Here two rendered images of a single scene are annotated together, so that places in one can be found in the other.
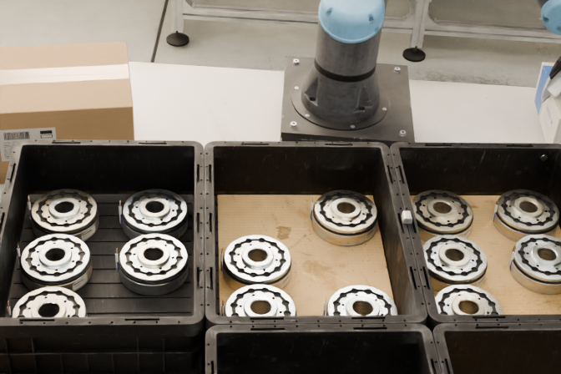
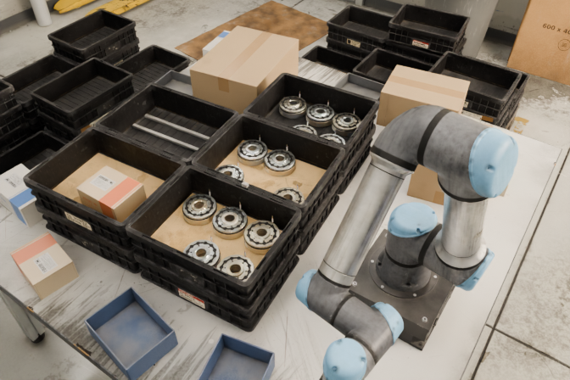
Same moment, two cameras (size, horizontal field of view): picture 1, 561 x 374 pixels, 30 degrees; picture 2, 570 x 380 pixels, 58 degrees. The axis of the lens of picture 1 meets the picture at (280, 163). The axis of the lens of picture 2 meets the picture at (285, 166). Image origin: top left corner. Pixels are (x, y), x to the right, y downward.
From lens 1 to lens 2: 2.15 m
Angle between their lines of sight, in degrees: 85
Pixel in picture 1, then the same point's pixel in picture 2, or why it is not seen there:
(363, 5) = (404, 216)
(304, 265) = (272, 181)
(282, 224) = (302, 186)
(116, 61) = not seen: hidden behind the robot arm
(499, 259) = (222, 248)
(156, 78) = (501, 236)
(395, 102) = (388, 298)
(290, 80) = not seen: hidden behind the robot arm
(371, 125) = (369, 271)
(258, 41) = not seen: outside the picture
